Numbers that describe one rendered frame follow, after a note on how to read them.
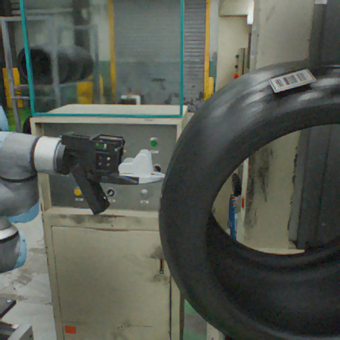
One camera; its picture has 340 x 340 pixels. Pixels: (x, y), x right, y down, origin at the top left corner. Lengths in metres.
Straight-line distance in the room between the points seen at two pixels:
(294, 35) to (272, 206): 0.45
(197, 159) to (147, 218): 0.81
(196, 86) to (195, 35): 1.34
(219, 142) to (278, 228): 0.54
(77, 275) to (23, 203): 0.81
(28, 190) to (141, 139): 0.62
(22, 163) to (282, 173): 0.65
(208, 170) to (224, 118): 0.09
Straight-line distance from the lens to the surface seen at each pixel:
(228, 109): 0.59
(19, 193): 0.80
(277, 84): 0.58
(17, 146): 0.76
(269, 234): 1.08
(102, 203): 0.74
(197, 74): 10.11
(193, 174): 0.59
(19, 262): 1.24
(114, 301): 1.59
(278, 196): 1.03
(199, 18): 10.14
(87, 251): 1.49
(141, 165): 0.70
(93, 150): 0.70
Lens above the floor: 1.47
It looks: 18 degrees down
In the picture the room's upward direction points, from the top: straight up
